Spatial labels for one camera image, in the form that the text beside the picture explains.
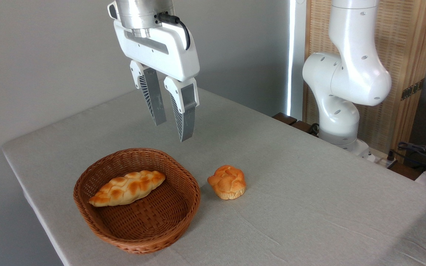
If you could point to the round knotted bread roll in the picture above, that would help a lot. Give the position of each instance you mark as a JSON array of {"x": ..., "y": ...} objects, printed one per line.
[{"x": 227, "y": 181}]

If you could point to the dark brown wooden furniture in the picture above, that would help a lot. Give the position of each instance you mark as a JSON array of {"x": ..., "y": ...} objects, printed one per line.
[{"x": 290, "y": 121}]

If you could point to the white vertical frame strip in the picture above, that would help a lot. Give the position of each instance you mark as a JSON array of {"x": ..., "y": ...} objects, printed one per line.
[{"x": 296, "y": 55}]

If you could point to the brown wicker basket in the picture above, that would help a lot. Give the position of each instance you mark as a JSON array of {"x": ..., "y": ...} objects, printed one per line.
[{"x": 142, "y": 225}]

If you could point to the long braided bread loaf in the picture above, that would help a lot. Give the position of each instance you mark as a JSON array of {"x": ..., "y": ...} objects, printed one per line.
[{"x": 128, "y": 188}]

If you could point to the brass screen hinge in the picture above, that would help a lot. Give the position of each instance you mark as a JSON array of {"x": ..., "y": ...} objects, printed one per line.
[{"x": 412, "y": 89}]

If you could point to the white power strip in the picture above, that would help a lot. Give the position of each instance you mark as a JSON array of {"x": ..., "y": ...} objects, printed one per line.
[{"x": 381, "y": 159}]

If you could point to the wooden bamboo folding screen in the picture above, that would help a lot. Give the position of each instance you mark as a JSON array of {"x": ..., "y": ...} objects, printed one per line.
[{"x": 405, "y": 44}]

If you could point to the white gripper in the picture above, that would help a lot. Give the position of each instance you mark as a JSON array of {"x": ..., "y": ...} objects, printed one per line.
[{"x": 168, "y": 55}]

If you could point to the grey tablecloth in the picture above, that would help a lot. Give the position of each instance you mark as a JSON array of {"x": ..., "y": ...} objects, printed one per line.
[{"x": 290, "y": 192}]

